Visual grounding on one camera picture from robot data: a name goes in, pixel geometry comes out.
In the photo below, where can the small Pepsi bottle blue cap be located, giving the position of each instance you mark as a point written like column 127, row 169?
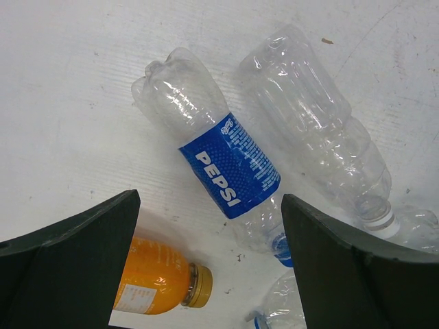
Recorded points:
column 181, row 97

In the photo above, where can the orange juice bottle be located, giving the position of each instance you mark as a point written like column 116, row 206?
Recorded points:
column 156, row 278

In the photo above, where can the large Pepsi bottle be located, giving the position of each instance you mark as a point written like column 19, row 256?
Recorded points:
column 282, row 307

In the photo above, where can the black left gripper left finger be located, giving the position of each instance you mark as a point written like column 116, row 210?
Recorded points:
column 66, row 275

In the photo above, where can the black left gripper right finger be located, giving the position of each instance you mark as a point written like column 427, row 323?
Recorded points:
column 348, row 278

